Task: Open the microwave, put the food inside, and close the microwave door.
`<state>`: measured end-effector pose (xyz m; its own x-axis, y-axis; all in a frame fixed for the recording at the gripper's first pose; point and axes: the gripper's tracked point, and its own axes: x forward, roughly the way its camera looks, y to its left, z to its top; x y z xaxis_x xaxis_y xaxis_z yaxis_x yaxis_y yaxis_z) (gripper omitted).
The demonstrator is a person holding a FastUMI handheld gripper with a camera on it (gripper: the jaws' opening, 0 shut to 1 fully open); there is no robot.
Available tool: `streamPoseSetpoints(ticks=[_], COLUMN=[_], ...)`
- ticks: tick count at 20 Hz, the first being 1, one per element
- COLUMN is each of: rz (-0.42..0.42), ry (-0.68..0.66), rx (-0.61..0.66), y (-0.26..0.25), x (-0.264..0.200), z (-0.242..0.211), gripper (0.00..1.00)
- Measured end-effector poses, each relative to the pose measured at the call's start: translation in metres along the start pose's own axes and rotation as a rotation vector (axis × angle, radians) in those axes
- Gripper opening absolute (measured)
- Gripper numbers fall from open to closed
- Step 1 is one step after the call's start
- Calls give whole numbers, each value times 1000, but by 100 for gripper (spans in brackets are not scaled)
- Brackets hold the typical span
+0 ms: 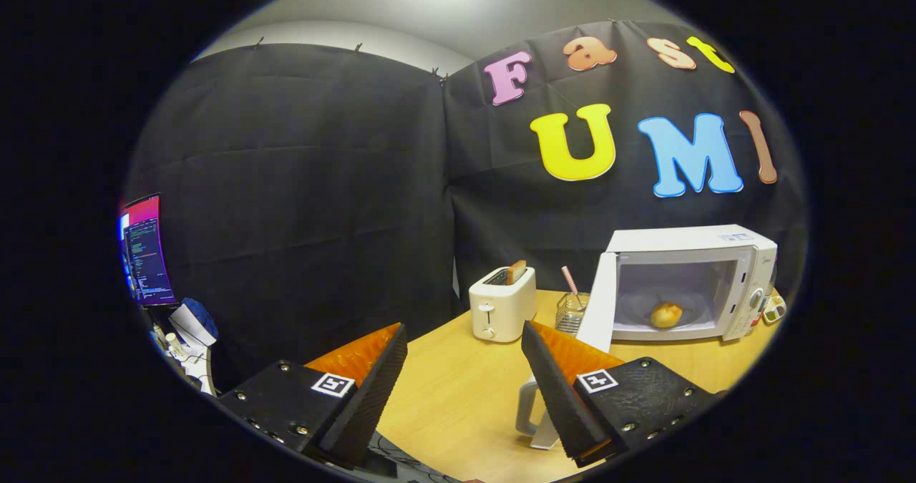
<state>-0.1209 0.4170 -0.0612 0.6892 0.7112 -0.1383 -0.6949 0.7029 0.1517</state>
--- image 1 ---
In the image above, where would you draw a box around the pink striped straw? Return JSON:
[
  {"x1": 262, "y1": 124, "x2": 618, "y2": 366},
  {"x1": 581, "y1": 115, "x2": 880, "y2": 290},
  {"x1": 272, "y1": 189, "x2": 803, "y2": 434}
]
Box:
[{"x1": 561, "y1": 265, "x2": 584, "y2": 308}]

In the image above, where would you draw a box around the wire mesh utensil holder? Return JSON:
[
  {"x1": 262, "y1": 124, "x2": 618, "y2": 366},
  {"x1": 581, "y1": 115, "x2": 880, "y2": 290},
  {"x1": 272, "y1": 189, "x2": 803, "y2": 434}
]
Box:
[{"x1": 555, "y1": 291, "x2": 592, "y2": 336}]

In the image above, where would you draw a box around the white microwave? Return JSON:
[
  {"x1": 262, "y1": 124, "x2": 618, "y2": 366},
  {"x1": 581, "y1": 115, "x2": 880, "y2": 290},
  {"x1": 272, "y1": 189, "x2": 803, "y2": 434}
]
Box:
[{"x1": 515, "y1": 224, "x2": 779, "y2": 450}]

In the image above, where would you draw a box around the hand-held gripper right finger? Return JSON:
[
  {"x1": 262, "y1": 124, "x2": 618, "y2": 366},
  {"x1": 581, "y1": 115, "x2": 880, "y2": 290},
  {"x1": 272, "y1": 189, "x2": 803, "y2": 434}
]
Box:
[{"x1": 520, "y1": 320, "x2": 716, "y2": 469}]

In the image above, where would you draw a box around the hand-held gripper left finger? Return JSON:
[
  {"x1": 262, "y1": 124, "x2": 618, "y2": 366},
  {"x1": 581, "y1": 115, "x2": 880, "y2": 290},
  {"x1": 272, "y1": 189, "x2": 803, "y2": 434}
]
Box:
[{"x1": 218, "y1": 322, "x2": 409, "y2": 469}]

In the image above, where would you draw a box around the computer monitor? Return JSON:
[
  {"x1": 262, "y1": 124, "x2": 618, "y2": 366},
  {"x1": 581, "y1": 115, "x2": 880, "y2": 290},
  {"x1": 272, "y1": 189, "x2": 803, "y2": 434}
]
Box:
[{"x1": 118, "y1": 193, "x2": 178, "y2": 307}]

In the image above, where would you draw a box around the golden bread roll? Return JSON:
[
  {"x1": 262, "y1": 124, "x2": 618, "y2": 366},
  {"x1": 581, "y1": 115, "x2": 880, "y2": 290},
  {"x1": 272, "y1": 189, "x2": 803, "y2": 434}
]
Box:
[{"x1": 650, "y1": 302, "x2": 684, "y2": 329}]

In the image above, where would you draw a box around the white and blue device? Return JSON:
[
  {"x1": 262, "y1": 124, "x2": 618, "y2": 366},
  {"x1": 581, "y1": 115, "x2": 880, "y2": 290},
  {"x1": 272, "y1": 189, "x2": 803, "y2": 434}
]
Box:
[{"x1": 147, "y1": 297, "x2": 219, "y2": 398}]

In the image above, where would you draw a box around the white toaster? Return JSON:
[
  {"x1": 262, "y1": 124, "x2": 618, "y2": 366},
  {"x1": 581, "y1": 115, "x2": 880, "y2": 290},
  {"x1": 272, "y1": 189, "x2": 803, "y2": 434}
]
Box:
[{"x1": 469, "y1": 266, "x2": 537, "y2": 343}]

